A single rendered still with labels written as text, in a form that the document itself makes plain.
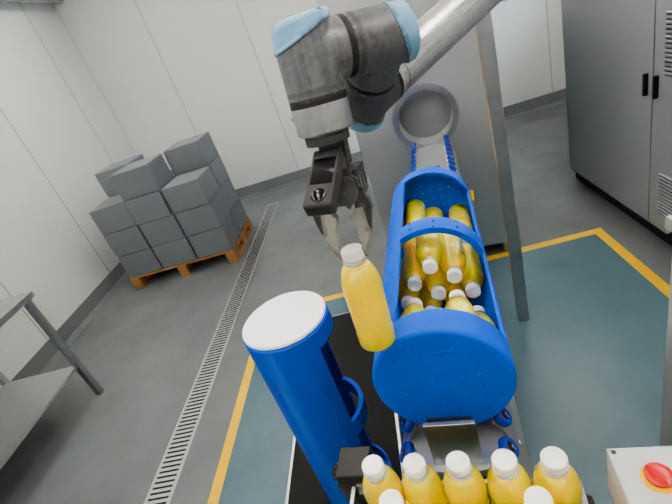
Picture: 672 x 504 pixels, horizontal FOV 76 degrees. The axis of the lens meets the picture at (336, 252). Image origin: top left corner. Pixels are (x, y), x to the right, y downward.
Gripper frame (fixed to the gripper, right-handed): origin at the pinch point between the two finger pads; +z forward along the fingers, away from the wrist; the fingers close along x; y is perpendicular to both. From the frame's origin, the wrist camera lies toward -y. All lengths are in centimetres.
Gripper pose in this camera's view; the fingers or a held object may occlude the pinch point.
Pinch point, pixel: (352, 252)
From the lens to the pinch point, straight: 73.2
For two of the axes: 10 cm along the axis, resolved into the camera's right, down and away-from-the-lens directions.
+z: 2.4, 8.9, 3.8
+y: 2.4, -4.4, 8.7
